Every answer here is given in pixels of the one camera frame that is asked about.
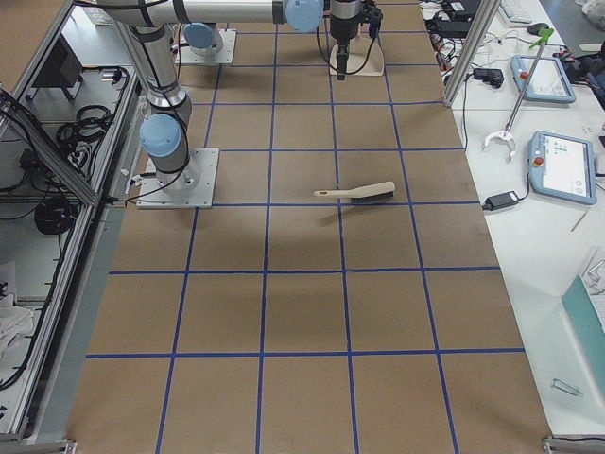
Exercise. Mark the aluminium frame post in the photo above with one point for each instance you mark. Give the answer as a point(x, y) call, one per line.
point(475, 37)

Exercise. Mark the teal folder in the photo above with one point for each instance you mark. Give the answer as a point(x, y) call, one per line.
point(588, 325)

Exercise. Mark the long reacher grabber tool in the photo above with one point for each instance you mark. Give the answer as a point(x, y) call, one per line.
point(505, 135)

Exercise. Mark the white crumpled cloth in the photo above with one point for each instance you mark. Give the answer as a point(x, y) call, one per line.
point(17, 322)

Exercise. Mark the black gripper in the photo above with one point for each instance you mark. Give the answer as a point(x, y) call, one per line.
point(341, 25)

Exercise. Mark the teach pendant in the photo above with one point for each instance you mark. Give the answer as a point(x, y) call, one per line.
point(549, 82)
point(562, 167)

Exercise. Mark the far teach pendant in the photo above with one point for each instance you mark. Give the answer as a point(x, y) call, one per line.
point(549, 82)

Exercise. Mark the black power adapter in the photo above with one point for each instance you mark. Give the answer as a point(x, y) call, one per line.
point(500, 201)

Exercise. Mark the near teach pendant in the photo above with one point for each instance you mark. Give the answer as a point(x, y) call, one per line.
point(562, 167)

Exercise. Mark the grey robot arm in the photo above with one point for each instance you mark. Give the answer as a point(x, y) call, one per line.
point(302, 16)
point(163, 134)

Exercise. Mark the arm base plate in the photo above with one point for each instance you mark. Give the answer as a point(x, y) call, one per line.
point(220, 52)
point(194, 188)

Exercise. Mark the beige hand brush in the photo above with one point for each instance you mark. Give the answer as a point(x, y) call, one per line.
point(363, 194)

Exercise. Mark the beige plastic dustpan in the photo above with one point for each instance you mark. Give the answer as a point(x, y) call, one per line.
point(365, 57)

